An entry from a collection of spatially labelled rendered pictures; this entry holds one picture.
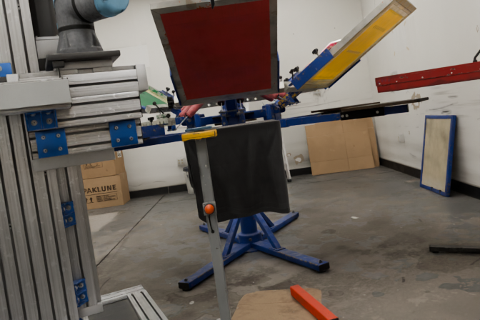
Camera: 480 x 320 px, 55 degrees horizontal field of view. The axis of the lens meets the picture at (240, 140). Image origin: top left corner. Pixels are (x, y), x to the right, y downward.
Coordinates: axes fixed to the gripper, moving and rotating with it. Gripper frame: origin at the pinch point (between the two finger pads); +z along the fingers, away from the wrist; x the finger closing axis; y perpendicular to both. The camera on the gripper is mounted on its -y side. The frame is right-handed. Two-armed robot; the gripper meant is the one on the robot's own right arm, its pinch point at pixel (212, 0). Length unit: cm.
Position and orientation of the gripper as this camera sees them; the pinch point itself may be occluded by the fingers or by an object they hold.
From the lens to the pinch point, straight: 201.2
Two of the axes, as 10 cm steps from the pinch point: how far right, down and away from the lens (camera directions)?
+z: 1.3, 9.6, -2.4
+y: -9.9, 1.4, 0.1
